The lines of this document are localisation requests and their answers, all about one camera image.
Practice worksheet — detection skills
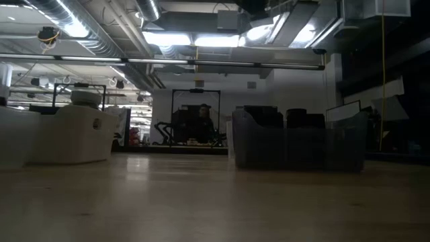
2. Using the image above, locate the person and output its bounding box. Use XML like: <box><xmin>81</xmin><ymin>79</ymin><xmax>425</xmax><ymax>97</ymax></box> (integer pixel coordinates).
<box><xmin>196</xmin><ymin>103</ymin><xmax>216</xmax><ymax>144</ymax></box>

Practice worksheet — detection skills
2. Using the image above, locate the black background cabinet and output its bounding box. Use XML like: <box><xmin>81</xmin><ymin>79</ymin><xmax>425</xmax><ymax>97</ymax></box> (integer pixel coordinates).
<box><xmin>171</xmin><ymin>104</ymin><xmax>202</xmax><ymax>145</ymax></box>

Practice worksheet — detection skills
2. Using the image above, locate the ceiling light panel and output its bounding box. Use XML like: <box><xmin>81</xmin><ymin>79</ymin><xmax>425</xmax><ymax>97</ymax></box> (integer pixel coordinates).
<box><xmin>142</xmin><ymin>30</ymin><xmax>192</xmax><ymax>46</ymax></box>
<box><xmin>193</xmin><ymin>34</ymin><xmax>241</xmax><ymax>48</ymax></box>

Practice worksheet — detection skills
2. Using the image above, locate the red background object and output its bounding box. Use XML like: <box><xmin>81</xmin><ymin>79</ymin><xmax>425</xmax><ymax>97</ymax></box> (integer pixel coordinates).
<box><xmin>129</xmin><ymin>126</ymin><xmax>142</xmax><ymax>146</ymax></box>

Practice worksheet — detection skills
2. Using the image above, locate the white patterned cloth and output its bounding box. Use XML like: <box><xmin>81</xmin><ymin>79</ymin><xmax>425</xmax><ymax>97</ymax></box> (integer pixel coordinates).
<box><xmin>110</xmin><ymin>106</ymin><xmax>131</xmax><ymax>147</ymax></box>

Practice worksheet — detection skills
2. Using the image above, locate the white board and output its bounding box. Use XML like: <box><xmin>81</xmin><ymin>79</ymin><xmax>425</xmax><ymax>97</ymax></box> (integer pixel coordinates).
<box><xmin>325</xmin><ymin>99</ymin><xmax>362</xmax><ymax>122</ymax></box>

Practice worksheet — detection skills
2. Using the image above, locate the white slanted beam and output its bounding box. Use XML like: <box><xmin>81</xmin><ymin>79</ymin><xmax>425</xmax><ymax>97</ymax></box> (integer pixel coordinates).
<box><xmin>342</xmin><ymin>77</ymin><xmax>406</xmax><ymax>106</ymax></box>

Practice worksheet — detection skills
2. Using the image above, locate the frosted white plastic bin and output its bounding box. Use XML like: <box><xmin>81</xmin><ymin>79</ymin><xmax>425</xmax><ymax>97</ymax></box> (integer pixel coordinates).
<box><xmin>0</xmin><ymin>106</ymin><xmax>42</xmax><ymax>171</ymax></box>

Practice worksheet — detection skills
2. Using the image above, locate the black workstation frame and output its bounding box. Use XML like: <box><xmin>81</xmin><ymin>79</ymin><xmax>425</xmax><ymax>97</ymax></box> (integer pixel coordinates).
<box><xmin>171</xmin><ymin>88</ymin><xmax>222</xmax><ymax>147</ymax></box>

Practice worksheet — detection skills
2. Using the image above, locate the black metal table frame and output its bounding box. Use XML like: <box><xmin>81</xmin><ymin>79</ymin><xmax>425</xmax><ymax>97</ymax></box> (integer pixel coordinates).
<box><xmin>112</xmin><ymin>145</ymin><xmax>233</xmax><ymax>156</ymax></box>

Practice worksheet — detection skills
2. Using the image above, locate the long horizontal light rail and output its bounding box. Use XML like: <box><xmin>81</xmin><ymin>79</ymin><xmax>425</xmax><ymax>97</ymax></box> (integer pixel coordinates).
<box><xmin>0</xmin><ymin>52</ymin><xmax>326</xmax><ymax>71</ymax></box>

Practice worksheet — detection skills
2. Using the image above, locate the grey square duct box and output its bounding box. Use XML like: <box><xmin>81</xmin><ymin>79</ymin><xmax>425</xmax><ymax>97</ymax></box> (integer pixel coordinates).
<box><xmin>216</xmin><ymin>9</ymin><xmax>240</xmax><ymax>31</ymax></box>

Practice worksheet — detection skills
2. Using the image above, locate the rectangular silver ventilation duct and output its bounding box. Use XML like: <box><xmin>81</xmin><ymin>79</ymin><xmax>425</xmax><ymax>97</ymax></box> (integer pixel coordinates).
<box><xmin>265</xmin><ymin>1</ymin><xmax>340</xmax><ymax>48</ymax></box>

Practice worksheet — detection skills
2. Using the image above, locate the small round silver duct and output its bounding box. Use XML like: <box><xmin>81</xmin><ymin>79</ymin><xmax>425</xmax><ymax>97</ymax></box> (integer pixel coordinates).
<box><xmin>134</xmin><ymin>0</ymin><xmax>162</xmax><ymax>22</ymax></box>

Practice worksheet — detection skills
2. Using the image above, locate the large round silver duct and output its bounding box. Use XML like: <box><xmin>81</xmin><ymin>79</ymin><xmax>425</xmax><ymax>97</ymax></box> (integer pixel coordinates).
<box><xmin>26</xmin><ymin>0</ymin><xmax>126</xmax><ymax>58</ymax></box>

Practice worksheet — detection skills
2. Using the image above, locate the hanging cable reel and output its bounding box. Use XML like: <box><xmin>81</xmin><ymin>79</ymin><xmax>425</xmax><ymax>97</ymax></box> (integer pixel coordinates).
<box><xmin>36</xmin><ymin>26</ymin><xmax>62</xmax><ymax>54</ymax></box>

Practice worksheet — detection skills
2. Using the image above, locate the white post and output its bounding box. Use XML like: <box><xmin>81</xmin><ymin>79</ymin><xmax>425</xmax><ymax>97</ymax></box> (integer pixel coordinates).
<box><xmin>0</xmin><ymin>63</ymin><xmax>13</xmax><ymax>100</ymax></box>

